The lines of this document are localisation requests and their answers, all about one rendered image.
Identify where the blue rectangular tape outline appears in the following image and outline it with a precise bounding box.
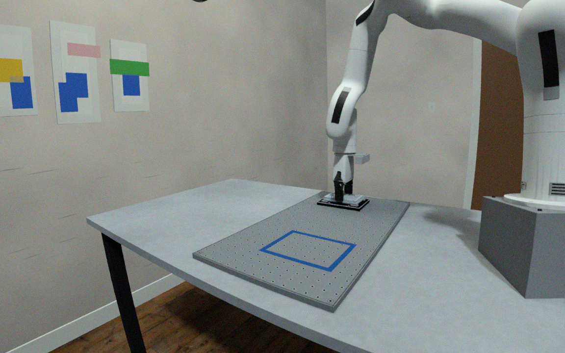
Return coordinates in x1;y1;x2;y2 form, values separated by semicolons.
259;230;356;272

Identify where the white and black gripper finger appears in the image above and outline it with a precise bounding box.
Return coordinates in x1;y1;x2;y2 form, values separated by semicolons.
344;179;353;194
334;171;344;202

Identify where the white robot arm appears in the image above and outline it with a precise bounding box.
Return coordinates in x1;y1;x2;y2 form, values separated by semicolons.
326;0;565;211

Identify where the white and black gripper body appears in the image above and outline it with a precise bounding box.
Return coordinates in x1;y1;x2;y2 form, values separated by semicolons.
333;153;354;184

